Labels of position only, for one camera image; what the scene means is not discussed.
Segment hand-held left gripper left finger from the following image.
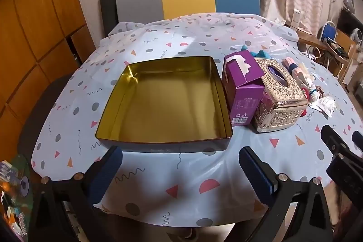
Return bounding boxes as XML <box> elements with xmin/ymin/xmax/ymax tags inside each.
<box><xmin>28</xmin><ymin>146</ymin><xmax>124</xmax><ymax>242</ymax></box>

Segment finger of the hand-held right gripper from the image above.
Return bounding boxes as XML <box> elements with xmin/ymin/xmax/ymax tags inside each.
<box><xmin>320</xmin><ymin>125</ymin><xmax>350</xmax><ymax>157</ymax></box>
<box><xmin>352</xmin><ymin>131</ymin><xmax>363</xmax><ymax>152</ymax></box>

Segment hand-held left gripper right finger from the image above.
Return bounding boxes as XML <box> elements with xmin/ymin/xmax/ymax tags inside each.
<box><xmin>239</xmin><ymin>146</ymin><xmax>334</xmax><ymax>242</ymax></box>

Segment white plastic packet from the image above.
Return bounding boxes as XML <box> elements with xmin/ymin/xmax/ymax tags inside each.
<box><xmin>313</xmin><ymin>96</ymin><xmax>336</xmax><ymax>118</ymax></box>

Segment white blue sock bundle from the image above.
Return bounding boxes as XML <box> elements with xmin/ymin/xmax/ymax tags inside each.
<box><xmin>308</xmin><ymin>87</ymin><xmax>321</xmax><ymax>106</ymax></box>

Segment red doll sock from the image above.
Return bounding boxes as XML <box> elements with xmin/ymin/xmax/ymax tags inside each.
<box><xmin>300</xmin><ymin>83</ymin><xmax>315</xmax><ymax>118</ymax></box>

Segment beige socks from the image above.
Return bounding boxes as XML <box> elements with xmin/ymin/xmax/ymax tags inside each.
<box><xmin>299</xmin><ymin>63</ymin><xmax>312</xmax><ymax>81</ymax></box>

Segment pink fluffy socks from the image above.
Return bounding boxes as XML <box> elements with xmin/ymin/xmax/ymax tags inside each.
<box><xmin>284</xmin><ymin>58</ymin><xmax>302</xmax><ymax>78</ymax></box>

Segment gold tin box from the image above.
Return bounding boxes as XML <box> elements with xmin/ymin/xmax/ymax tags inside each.
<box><xmin>95</xmin><ymin>56</ymin><xmax>233</xmax><ymax>151</ymax></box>

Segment blue plush toy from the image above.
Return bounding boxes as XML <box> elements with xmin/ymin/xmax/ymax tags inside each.
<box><xmin>238</xmin><ymin>45</ymin><xmax>270</xmax><ymax>59</ymax></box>

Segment ornate gold tissue box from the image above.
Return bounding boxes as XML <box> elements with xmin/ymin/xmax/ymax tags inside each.
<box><xmin>253</xmin><ymin>58</ymin><xmax>309</xmax><ymax>134</ymax></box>

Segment purple carton box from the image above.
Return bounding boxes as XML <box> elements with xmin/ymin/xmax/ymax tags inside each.
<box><xmin>221</xmin><ymin>50</ymin><xmax>265</xmax><ymax>127</ymax></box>

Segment cluttered green round stand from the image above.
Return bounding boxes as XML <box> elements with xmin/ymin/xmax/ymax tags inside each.
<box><xmin>0</xmin><ymin>154</ymin><xmax>34</xmax><ymax>234</ymax></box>

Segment black tool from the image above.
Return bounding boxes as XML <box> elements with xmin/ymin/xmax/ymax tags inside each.
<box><xmin>325</xmin><ymin>37</ymin><xmax>349</xmax><ymax>59</ymax></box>

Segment wooden side table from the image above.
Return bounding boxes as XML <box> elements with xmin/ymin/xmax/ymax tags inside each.
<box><xmin>295</xmin><ymin>29</ymin><xmax>349</xmax><ymax>67</ymax></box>

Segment blue folding chair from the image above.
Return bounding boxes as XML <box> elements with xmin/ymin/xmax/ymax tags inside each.
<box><xmin>322</xmin><ymin>21</ymin><xmax>338</xmax><ymax>41</ymax></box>

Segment black monitor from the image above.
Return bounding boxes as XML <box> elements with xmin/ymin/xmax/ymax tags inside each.
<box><xmin>339</xmin><ymin>8</ymin><xmax>363</xmax><ymax>41</ymax></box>

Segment white tall box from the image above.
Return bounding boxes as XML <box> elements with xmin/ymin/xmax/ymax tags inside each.
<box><xmin>292</xmin><ymin>9</ymin><xmax>301</xmax><ymax>30</ymax></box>

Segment patterned plastic tablecloth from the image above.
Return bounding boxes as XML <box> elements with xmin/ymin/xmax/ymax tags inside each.
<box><xmin>31</xmin><ymin>12</ymin><xmax>363</xmax><ymax>227</ymax></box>

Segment wooden wardrobe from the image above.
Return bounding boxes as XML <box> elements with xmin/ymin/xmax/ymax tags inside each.
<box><xmin>0</xmin><ymin>0</ymin><xmax>95</xmax><ymax>163</ymax></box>

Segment white cable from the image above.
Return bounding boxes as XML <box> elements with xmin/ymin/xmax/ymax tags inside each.
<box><xmin>305</xmin><ymin>46</ymin><xmax>322</xmax><ymax>59</ymax></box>

